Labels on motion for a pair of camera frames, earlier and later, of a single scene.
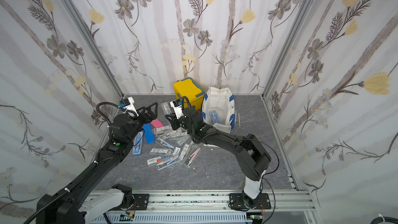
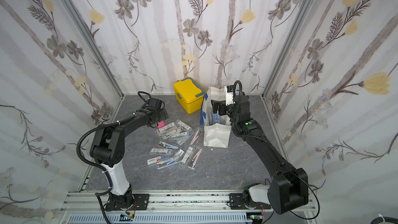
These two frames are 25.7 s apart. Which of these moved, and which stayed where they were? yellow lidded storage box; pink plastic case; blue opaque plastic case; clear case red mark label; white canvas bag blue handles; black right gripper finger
Moved: blue opaque plastic case; black right gripper finger
Stayed: white canvas bag blue handles; clear case red mark label; pink plastic case; yellow lidded storage box
